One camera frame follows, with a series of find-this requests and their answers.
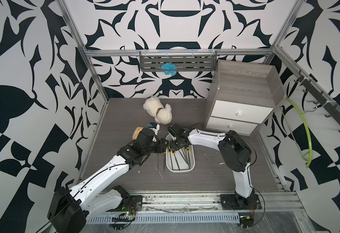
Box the green hose loop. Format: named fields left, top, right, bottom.
left=285, top=97, right=313, bottom=169

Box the white plush toy dog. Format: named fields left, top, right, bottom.
left=143, top=96, right=172, bottom=125

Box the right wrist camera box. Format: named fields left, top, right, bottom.
left=168, top=124, right=181, bottom=139

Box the grey wall hook rail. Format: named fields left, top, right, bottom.
left=295, top=70, right=340, bottom=133

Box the teal crumpled cloth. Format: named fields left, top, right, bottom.
left=161, top=63, right=177, bottom=76

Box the yellow black file in tray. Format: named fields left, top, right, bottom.
left=172, top=150, right=180, bottom=170
left=168, top=146, right=173, bottom=171
left=184, top=147, right=191, bottom=169

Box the grey wooden drawer cabinet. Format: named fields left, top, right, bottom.
left=204, top=60, right=286, bottom=136

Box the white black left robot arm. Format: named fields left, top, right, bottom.
left=47, top=122, right=168, bottom=233

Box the white plastic storage tray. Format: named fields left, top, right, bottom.
left=166, top=146, right=196, bottom=173

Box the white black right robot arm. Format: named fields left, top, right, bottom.
left=168, top=124, right=259, bottom=210

